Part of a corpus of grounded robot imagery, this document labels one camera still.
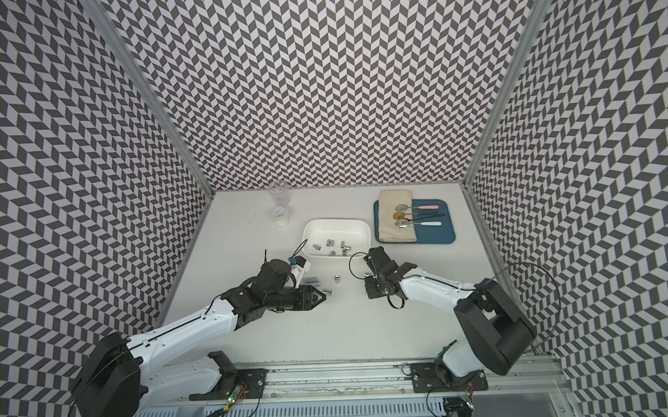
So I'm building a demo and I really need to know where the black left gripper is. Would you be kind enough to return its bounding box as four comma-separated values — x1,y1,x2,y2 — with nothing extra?
265,283,328,312

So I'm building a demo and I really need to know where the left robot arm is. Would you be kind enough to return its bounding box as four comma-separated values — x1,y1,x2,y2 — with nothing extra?
67,256,327,417

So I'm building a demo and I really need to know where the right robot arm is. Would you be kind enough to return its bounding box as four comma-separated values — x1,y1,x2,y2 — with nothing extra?
362,247,537,390

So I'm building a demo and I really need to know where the white plastic storage box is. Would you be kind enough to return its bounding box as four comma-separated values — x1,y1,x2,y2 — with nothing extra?
302,218,372,260

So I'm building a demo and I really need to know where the beige folded cloth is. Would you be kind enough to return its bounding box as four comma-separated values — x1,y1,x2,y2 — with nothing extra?
376,188,418,245

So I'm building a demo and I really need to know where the teal tray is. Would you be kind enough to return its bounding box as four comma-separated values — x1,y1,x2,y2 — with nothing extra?
372,197,458,248

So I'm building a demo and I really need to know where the clear drinking glass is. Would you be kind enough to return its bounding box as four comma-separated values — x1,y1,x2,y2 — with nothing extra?
267,180,291,208

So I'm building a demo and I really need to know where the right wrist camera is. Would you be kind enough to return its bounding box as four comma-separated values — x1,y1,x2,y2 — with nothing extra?
365,247,398,277

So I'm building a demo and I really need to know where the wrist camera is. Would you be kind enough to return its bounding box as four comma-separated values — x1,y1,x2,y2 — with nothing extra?
365,247,398,277
290,256,311,288

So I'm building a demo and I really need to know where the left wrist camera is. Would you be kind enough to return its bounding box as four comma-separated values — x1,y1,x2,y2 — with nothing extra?
290,256,311,288

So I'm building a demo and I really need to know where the white handled spoon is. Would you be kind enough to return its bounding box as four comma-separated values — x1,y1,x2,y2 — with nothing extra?
395,219,443,228

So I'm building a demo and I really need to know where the gold black handled spoon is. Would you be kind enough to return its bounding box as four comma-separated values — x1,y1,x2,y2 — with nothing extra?
392,211,444,221

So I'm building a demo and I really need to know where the pink handled spoon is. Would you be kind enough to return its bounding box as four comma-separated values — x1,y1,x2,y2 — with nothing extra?
395,204,439,213

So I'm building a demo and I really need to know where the metal base rail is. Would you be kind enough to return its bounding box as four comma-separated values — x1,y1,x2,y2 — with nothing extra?
238,355,569,402

